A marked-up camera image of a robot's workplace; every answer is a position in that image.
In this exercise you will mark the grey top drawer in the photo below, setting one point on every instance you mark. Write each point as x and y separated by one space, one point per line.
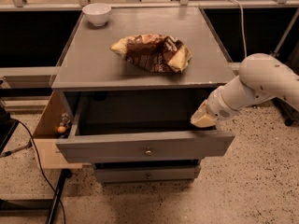
90 143

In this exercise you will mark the small orange ball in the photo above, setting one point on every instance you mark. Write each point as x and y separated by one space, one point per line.
61 129

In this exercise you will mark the grey drawer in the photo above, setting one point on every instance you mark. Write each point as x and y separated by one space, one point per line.
90 143
125 175

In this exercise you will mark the grey bottom drawer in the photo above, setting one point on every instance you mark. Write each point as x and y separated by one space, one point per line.
125 175

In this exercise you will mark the black floor stand bar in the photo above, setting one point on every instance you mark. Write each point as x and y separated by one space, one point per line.
57 194

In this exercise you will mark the brown yellow chip bag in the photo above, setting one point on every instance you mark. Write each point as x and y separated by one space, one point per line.
154 53

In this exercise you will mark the grey drawer cabinet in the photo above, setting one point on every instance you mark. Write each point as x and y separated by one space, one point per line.
128 98

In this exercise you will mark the wooden open box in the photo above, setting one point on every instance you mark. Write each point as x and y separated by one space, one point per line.
46 135

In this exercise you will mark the black object at left edge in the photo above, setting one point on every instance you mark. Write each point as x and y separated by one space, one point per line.
8 126

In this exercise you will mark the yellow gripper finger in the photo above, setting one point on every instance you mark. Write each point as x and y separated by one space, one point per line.
203 117

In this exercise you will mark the white ceramic bowl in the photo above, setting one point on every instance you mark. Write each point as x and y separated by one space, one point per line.
97 13

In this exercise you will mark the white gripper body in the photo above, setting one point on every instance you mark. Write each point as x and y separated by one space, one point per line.
217 107

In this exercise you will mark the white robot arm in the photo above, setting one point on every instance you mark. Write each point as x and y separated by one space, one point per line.
260 78

